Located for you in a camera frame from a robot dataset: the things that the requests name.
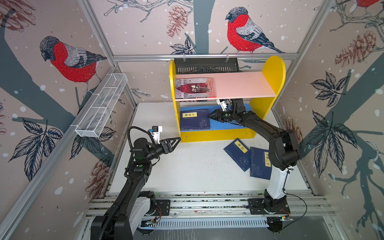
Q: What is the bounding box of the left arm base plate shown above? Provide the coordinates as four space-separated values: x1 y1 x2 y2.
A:
145 200 171 217

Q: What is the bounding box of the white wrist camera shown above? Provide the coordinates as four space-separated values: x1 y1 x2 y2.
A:
149 126 163 144
217 99 228 112

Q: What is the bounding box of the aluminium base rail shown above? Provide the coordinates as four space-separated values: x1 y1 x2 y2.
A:
139 191 335 230

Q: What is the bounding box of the aluminium top crossbar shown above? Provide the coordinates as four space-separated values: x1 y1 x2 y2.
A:
113 53 298 63

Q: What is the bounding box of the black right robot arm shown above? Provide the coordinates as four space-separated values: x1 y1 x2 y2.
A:
209 99 301 214

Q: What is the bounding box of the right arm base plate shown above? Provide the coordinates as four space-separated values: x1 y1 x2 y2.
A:
248 198 291 216

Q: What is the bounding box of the yellow shelf with coloured boards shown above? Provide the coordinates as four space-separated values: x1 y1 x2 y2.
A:
170 56 286 143

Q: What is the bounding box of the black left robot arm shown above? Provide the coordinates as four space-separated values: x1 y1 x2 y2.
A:
91 126 182 240

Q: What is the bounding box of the white wire mesh basket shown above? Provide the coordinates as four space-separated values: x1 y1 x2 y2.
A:
75 73 128 138

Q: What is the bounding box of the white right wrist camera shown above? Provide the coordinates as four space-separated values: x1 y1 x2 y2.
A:
217 99 228 112

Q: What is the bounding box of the red illustrated book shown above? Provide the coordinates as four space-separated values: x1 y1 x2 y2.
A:
175 78 217 100

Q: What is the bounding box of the black perforated tray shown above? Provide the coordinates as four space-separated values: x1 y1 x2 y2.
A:
175 58 240 74

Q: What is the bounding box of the navy book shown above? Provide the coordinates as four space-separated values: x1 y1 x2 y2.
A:
224 139 251 172
180 109 211 131
250 147 272 180

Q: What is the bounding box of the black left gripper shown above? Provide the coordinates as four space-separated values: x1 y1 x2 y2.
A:
145 137 180 163

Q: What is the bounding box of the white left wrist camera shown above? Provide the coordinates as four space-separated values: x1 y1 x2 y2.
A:
149 126 163 144

